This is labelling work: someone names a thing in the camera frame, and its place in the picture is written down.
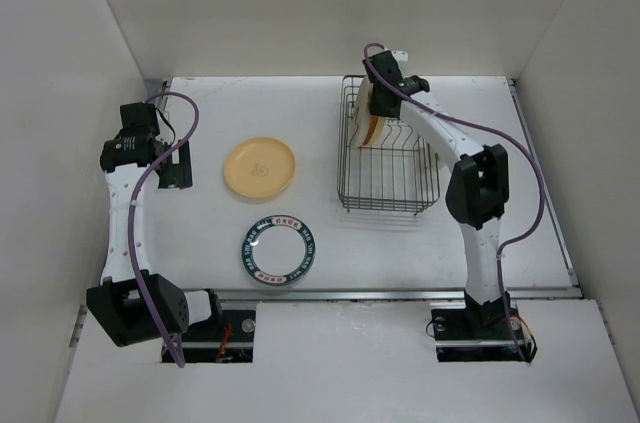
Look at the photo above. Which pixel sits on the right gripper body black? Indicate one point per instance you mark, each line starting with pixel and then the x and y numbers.
pixel 375 104

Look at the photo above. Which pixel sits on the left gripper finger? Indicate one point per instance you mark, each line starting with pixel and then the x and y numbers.
pixel 181 157
pixel 176 177

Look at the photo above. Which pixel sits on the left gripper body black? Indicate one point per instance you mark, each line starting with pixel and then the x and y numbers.
pixel 169 160

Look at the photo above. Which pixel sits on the cream plate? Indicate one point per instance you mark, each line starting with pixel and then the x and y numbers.
pixel 361 117

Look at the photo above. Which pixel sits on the yellow plate with drawing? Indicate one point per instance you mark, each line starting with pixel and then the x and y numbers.
pixel 259 168

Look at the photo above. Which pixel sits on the grey patterned plate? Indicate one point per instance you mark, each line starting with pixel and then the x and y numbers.
pixel 278 250

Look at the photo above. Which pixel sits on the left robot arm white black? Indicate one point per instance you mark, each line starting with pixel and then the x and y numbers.
pixel 132 302

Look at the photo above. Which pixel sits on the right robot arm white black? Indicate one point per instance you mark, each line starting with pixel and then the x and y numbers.
pixel 477 191

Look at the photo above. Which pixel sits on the beige cutlery holder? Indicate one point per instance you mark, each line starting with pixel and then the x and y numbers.
pixel 432 156

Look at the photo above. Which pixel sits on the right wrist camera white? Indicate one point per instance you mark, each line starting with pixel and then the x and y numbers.
pixel 401 56

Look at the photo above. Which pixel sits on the black wire dish rack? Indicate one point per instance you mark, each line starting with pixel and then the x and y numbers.
pixel 396 172

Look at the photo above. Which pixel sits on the aluminium rail side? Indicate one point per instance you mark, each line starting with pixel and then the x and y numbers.
pixel 550 210

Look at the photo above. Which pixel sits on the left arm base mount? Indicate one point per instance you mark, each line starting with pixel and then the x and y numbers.
pixel 229 341

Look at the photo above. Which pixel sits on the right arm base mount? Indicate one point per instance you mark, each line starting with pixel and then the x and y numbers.
pixel 459 339

